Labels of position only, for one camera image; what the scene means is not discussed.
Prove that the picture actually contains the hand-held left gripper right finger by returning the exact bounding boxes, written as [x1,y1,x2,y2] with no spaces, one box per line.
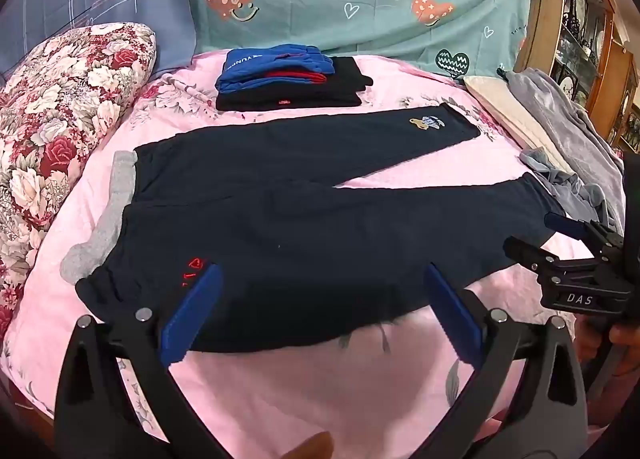
[415,261,588,459]

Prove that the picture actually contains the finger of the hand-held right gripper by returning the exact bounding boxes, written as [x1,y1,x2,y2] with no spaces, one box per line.
[544,213,622,253]
[504,236,567,286]

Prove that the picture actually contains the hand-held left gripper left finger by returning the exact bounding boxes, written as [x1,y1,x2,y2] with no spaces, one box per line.
[54,263,236,459]

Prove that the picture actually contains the navy pants with grey waistband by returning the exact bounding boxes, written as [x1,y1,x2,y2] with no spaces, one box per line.
[60,104,566,355]

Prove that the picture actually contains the folded black pants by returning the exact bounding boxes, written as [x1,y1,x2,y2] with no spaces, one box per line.
[216,56,375,112]

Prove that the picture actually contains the folded blue and red pants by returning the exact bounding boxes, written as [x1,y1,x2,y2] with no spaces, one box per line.
[216,44,335,94]

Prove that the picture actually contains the person's right hand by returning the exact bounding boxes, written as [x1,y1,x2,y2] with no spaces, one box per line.
[575,318,640,376]

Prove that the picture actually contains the crumpled blue-grey garment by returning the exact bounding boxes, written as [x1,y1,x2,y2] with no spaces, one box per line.
[519,146,610,226]

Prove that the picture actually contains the grey garment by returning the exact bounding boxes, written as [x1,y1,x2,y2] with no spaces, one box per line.
[502,68,627,235]

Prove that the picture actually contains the cream folded cloth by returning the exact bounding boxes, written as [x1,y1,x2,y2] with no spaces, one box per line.
[462,74,576,174]

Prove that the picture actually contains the pink floral bed sheet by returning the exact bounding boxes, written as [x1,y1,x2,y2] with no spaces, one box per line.
[2,51,626,459]

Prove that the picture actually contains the wooden display cabinet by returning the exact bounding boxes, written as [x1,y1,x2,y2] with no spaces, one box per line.
[514,0,640,154]

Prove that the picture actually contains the red floral pillow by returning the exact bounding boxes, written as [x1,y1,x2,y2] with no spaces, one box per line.
[0,21,158,340]

